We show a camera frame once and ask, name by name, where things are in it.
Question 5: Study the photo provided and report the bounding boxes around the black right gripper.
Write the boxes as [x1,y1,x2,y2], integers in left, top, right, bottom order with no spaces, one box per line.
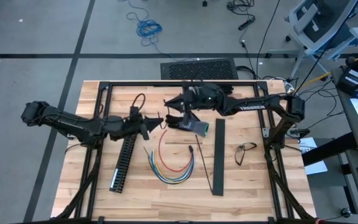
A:
[163,81,228,126]

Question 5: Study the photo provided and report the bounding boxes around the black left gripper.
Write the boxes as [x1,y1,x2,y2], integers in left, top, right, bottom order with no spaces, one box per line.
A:
[116,105,165,141]

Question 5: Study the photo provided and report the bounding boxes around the bundle of coloured wires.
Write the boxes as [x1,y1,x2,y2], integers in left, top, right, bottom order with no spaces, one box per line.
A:
[150,148,196,184]
[157,129,193,173]

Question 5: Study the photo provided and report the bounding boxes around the green cable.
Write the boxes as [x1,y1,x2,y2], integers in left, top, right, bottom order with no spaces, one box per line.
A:
[143,146,195,185]

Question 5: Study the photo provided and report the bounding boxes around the yellow cable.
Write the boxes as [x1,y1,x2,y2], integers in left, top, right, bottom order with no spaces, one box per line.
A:
[292,72,334,95]
[154,149,194,182]

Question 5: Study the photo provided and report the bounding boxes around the black slotted cable duct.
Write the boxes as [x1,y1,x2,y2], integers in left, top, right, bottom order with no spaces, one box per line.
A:
[109,133,138,194]

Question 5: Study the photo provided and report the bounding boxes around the long straight black zip tie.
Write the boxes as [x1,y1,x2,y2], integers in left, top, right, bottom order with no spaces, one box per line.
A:
[195,134,214,193]

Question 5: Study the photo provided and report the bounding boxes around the black duct cover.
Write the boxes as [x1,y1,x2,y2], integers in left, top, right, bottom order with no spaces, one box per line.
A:
[212,118,226,197]

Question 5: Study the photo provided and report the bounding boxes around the black perforated box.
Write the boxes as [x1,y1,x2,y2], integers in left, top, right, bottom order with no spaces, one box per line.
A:
[160,58,239,81]

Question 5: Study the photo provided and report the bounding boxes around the clear safety glasses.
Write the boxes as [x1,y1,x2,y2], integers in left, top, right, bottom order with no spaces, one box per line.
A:
[234,141,259,167]

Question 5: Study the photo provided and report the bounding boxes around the black power strip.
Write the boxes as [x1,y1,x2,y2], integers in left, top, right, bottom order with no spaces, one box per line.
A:
[237,17,256,32]

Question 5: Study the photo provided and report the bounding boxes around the white paper sheet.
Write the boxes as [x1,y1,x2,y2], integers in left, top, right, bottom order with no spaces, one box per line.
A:
[297,136,329,176]

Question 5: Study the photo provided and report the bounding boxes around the grey mesh office chair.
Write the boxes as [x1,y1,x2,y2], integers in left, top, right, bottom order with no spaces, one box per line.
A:
[268,0,358,80]

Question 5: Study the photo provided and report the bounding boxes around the black desk beam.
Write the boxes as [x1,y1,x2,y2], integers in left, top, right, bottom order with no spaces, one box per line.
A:
[301,131,358,167]

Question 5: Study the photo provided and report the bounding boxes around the black box white labels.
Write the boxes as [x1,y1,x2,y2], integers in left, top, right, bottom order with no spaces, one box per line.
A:
[335,65,358,96]

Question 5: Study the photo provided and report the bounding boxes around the dark grey desk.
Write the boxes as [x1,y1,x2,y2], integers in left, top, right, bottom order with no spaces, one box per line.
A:
[330,67,358,224]

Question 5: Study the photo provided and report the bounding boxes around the blue floor cable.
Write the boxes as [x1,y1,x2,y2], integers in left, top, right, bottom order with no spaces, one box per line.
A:
[118,0,198,62]

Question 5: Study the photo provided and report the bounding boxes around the thin black hanging cable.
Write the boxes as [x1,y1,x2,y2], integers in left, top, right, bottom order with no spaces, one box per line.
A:
[255,0,282,80]

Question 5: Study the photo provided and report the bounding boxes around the black coiled floor cable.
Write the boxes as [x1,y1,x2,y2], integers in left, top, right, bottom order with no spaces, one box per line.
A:
[226,0,256,19]

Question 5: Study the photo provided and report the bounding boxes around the yellow hanging cable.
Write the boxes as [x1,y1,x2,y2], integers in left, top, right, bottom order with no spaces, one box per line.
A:
[292,72,334,95]

